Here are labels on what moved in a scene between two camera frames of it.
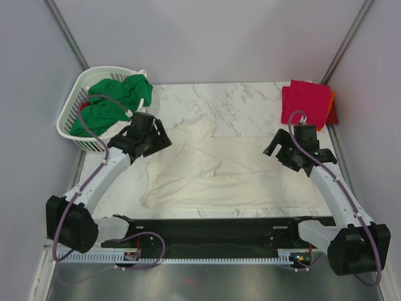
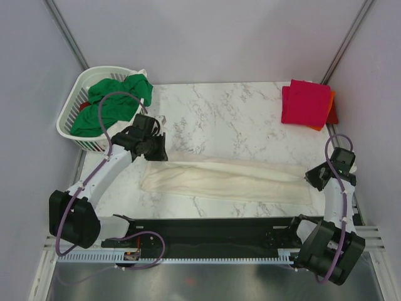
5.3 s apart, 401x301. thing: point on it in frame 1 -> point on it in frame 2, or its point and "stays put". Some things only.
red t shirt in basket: [84, 105] stays put
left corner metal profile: [66, 33] stays put
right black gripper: [282, 137] -> [311, 176]
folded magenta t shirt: [312, 99] stays put
